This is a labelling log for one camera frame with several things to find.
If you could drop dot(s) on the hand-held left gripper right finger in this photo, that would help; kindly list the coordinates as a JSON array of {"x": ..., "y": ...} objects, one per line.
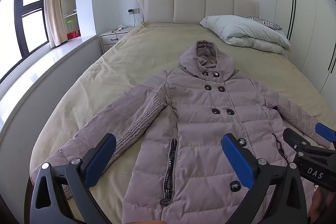
[{"x": 237, "y": 158}]

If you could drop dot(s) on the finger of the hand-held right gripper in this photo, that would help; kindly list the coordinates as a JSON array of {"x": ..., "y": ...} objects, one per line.
[
  {"x": 326, "y": 133},
  {"x": 292, "y": 138}
]

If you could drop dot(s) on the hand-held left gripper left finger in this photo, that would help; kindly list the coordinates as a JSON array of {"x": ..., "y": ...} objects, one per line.
[{"x": 101, "y": 158}]

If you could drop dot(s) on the mauve hooded puffer jacket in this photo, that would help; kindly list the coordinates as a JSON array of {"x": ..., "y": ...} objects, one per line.
[{"x": 210, "y": 121}]

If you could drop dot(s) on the person's right hand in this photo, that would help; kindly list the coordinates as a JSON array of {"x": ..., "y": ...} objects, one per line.
[{"x": 317, "y": 203}]

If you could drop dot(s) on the white window ledge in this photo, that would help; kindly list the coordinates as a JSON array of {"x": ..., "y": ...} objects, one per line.
[{"x": 39, "y": 66}]

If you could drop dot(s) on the zebra print pillow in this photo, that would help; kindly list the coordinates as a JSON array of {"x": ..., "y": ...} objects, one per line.
[{"x": 269, "y": 23}]

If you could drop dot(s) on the white nightstand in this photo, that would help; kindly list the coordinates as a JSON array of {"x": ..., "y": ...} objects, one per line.
[{"x": 110, "y": 40}]

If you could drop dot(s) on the white folded duvet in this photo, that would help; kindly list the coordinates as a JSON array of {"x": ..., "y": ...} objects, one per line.
[{"x": 244, "y": 29}]

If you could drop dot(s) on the white wardrobe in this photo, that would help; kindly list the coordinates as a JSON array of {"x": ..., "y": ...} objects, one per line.
[{"x": 302, "y": 16}]

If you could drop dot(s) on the red box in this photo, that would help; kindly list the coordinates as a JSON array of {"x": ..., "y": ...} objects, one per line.
[{"x": 73, "y": 35}]

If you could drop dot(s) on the bed with beige sheet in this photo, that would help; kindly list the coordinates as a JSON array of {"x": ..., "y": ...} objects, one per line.
[{"x": 157, "y": 43}]

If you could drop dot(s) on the white device on nightstand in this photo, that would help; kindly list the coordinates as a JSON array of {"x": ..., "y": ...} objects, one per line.
[{"x": 123, "y": 27}]

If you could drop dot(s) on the green lidded container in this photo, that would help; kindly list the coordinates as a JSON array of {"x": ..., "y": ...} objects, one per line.
[{"x": 70, "y": 22}]

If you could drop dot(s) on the beige curtain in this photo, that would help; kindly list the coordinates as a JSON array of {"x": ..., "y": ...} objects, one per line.
[{"x": 53, "y": 8}]

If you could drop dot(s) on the cream padded headboard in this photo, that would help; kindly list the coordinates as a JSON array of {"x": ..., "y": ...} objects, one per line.
[{"x": 189, "y": 3}]

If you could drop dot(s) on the black framed window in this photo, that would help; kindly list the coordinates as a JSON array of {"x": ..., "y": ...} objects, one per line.
[{"x": 18, "y": 16}]

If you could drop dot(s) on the wall socket panel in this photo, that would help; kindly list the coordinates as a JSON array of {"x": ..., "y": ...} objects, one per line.
[{"x": 133, "y": 11}]

